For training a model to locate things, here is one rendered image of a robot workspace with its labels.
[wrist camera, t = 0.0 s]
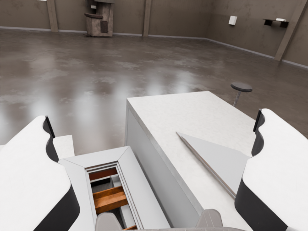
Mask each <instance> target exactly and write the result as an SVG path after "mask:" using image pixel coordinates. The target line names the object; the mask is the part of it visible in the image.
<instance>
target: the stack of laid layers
mask: <svg viewBox="0 0 308 231"><path fill-rule="evenodd" d="M84 169H85V175H86V180H87V186H88V193H89V198H90V203H91V209H92V214H93V221H94V227H95V223H96V218H97V216H96V211H95V206H94V199H93V195H92V189H91V185H90V179H89V175H91V174H94V173H98V172H103V171H107V170H112V169H116V171H117V174H118V177H119V179H120V182H121V185H122V188H123V191H124V194H125V196H126V199H127V202H128V205H129V208H130V210H131V213H132V216H133V219H134V222H135V225H136V227H137V230H140V229H144V228H143V225H142V223H141V220H140V217H139V215H138V212H137V209H136V207H135V204H134V201H133V199H132V196H131V194H130V191H129V188H128V186H127V183H126V180H125V178H124V175H123V173H122V170H121V167H120V165H119V162H118V161H113V162H109V163H105V164H100V165H95V166H91V167H86V168H84Z"/></svg>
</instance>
